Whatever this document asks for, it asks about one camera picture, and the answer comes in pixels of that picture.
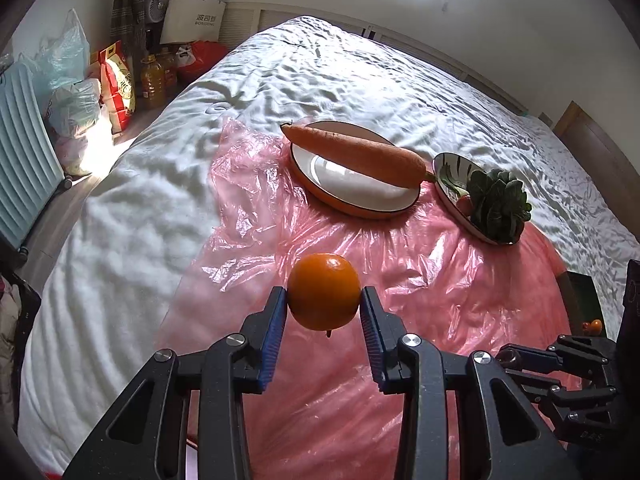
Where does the leafy green vegetable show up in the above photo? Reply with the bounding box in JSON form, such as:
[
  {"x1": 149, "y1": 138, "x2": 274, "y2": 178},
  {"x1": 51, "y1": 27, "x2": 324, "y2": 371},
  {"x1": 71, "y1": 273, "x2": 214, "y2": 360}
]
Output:
[{"x1": 467, "y1": 169, "x2": 533, "y2": 241}]

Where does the white paper shopping bag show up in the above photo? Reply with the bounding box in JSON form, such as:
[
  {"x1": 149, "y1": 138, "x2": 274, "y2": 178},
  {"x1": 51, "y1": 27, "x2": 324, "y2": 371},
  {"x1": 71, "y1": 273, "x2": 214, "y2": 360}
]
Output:
[{"x1": 160, "y1": 0, "x2": 227, "y2": 45}]

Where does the wooden headboard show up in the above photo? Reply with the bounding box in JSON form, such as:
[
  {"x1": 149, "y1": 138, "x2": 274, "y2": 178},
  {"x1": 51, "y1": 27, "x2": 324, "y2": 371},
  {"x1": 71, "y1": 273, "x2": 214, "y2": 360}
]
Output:
[{"x1": 552, "y1": 101, "x2": 640, "y2": 241}]

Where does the pink plastic sheet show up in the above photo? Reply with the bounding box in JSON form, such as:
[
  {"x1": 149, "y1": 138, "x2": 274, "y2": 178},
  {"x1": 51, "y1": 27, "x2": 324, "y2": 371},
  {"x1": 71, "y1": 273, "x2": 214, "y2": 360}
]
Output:
[{"x1": 155, "y1": 117, "x2": 576, "y2": 480}]

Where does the black bag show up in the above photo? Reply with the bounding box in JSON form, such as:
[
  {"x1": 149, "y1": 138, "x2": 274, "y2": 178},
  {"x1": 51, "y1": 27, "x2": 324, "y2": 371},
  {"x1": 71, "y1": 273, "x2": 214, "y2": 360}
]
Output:
[{"x1": 0, "y1": 260, "x2": 41, "y2": 411}]

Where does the pale pink plastic bag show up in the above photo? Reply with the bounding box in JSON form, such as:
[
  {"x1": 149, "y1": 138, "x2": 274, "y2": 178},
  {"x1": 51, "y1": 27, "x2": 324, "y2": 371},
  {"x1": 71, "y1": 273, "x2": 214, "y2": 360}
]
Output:
[{"x1": 55, "y1": 130, "x2": 96, "y2": 178}]

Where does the red plastic bag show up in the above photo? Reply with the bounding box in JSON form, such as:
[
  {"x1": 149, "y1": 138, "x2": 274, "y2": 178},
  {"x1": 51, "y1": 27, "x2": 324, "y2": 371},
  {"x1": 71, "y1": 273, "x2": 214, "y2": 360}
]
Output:
[{"x1": 177, "y1": 40, "x2": 228, "y2": 86}]

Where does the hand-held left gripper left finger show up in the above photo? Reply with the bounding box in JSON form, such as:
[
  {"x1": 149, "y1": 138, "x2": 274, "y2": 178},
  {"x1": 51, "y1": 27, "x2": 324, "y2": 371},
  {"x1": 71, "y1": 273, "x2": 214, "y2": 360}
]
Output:
[{"x1": 62, "y1": 286, "x2": 288, "y2": 480}]

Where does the striped ceramic plate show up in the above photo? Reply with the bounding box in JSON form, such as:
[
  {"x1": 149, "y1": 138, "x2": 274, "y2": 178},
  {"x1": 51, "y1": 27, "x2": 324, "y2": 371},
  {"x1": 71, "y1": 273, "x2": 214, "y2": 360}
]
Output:
[{"x1": 432, "y1": 152, "x2": 523, "y2": 246}]

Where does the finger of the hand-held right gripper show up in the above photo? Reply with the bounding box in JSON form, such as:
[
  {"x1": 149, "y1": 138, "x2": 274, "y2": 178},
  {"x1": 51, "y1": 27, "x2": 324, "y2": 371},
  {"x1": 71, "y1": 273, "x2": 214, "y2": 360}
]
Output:
[
  {"x1": 495, "y1": 342, "x2": 621, "y2": 446},
  {"x1": 547, "y1": 334, "x2": 621, "y2": 387}
]

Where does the small grey fan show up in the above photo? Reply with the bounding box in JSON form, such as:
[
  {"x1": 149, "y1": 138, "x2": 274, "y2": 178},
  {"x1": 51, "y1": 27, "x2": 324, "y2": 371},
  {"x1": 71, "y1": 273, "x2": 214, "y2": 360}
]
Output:
[{"x1": 145, "y1": 0, "x2": 173, "y2": 26}]

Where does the red and white rice bag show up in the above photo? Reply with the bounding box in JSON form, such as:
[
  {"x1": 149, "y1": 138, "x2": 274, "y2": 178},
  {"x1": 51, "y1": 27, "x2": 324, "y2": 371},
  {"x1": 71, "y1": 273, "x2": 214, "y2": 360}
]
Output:
[{"x1": 98, "y1": 41, "x2": 137, "y2": 135}]

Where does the light blue suitcase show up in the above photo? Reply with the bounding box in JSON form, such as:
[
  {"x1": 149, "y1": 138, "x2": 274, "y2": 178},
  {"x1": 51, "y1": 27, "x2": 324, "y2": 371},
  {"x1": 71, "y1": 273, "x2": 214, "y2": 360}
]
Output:
[{"x1": 0, "y1": 62, "x2": 66, "y2": 253}]

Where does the orange with stem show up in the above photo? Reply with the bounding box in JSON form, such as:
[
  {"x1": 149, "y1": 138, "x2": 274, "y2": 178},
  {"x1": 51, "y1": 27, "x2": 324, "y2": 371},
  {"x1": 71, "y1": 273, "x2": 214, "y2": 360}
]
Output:
[{"x1": 287, "y1": 253, "x2": 362, "y2": 332}]

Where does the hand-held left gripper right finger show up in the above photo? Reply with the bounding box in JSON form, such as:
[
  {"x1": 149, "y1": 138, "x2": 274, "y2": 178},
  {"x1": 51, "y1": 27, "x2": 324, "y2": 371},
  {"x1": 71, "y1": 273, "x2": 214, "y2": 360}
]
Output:
[{"x1": 360, "y1": 286, "x2": 571, "y2": 480}]

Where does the orange rimmed white plate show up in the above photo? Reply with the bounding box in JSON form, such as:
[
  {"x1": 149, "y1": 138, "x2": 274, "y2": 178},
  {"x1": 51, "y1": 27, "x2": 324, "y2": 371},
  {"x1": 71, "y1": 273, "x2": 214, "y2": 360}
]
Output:
[{"x1": 289, "y1": 121, "x2": 422, "y2": 220}]

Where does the green tray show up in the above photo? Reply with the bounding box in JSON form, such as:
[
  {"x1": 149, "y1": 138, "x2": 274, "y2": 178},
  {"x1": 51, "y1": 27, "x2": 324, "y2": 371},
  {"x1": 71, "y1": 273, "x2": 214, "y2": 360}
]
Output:
[{"x1": 560, "y1": 271, "x2": 608, "y2": 341}]

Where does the plaid scarf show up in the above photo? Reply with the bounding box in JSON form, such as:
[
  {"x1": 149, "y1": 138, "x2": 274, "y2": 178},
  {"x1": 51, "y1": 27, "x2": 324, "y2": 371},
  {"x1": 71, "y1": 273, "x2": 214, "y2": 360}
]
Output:
[{"x1": 111, "y1": 0, "x2": 151, "y2": 58}]

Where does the translucent bluish plastic bag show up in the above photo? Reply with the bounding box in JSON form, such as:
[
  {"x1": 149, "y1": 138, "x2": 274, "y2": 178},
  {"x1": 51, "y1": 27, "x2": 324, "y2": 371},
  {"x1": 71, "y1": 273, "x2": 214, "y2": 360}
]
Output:
[{"x1": 20, "y1": 8, "x2": 91, "y2": 106}]

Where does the cooking oil bottle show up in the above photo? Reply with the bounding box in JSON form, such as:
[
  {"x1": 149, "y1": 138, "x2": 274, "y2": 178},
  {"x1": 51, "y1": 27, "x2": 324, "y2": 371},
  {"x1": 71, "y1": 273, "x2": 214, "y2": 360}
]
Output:
[
  {"x1": 157, "y1": 47, "x2": 180, "y2": 98},
  {"x1": 140, "y1": 55, "x2": 167, "y2": 110}
]

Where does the white stuffed plastic bag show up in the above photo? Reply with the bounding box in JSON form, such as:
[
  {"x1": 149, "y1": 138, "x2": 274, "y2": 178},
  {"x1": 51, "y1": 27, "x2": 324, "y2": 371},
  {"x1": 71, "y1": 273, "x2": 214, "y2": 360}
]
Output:
[{"x1": 47, "y1": 77, "x2": 103, "y2": 136}]

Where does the carrot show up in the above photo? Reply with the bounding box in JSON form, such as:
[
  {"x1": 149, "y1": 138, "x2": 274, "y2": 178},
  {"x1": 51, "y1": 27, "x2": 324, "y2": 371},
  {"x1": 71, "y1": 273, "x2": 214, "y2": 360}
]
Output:
[{"x1": 280, "y1": 122, "x2": 437, "y2": 188}]

